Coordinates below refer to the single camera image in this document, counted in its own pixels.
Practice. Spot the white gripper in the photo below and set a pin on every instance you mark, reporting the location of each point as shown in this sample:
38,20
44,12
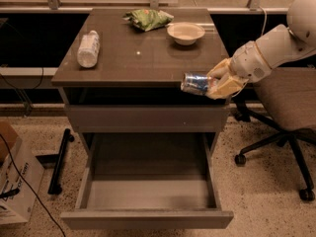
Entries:
247,62

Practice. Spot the crushed redbull can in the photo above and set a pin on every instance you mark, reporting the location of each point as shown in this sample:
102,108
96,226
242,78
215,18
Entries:
195,83

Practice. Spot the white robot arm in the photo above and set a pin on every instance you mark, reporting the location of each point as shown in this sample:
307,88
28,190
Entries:
293,42

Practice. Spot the grey drawer cabinet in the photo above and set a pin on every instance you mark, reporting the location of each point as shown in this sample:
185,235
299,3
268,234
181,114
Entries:
136,68

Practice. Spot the open grey middle drawer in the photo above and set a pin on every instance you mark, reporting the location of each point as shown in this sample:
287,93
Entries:
149,181

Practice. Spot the closed grey top drawer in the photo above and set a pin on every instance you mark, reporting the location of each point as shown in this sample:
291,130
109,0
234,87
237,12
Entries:
147,118

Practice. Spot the white ceramic bowl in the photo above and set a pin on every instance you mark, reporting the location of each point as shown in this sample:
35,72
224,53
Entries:
185,33

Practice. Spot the grey office chair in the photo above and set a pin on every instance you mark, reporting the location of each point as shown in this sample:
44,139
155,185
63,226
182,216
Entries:
289,97

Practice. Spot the green chip bag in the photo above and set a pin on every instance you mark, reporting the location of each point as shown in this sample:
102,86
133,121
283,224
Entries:
148,19

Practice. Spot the clear plastic water bottle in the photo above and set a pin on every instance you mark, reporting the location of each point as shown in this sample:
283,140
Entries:
88,51

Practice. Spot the black metal bar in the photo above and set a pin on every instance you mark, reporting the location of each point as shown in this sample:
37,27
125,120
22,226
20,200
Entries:
54,187

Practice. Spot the white cardboard box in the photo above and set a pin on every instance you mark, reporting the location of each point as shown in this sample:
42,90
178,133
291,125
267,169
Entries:
20,171

